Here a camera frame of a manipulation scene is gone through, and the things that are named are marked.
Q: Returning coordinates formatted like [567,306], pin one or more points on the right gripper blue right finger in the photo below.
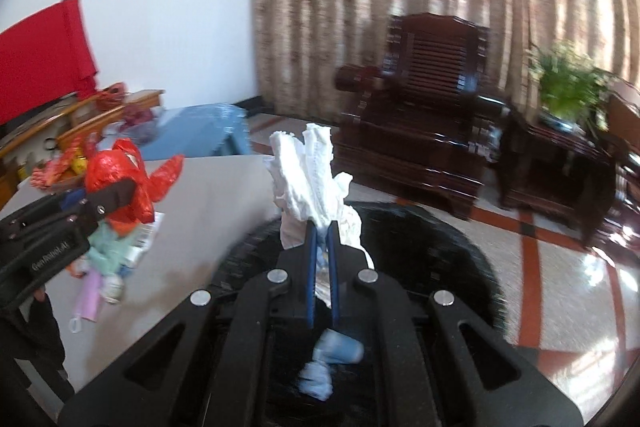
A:
[332,245]

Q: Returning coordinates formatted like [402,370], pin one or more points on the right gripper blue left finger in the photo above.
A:
[311,253]

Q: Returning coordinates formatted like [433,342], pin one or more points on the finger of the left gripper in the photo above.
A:
[100,204]

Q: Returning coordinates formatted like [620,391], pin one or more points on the white tissue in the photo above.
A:
[307,191]

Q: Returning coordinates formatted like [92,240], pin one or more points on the green rubber glove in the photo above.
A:
[108,249]

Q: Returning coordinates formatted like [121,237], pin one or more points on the red plastic bag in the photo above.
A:
[124,162]

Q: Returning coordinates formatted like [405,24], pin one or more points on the blue white paper cup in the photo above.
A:
[336,348]

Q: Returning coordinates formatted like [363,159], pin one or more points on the glass bowl of snacks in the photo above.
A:
[72,164]

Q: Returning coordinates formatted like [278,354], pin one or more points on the white blue medicine box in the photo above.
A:
[141,241]

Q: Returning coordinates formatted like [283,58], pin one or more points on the wooden tv cabinet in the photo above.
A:
[55,128]

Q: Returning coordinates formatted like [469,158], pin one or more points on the glass bowl of apples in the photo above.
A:
[138,124]

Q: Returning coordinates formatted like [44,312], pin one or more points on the dark wooden armchair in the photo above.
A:
[420,121]

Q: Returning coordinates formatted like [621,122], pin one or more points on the red cloth cover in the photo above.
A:
[45,57]

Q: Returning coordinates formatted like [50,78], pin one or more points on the dark wooden side table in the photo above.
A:
[561,174]

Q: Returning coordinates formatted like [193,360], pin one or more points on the green potted plant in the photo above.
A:
[570,86]

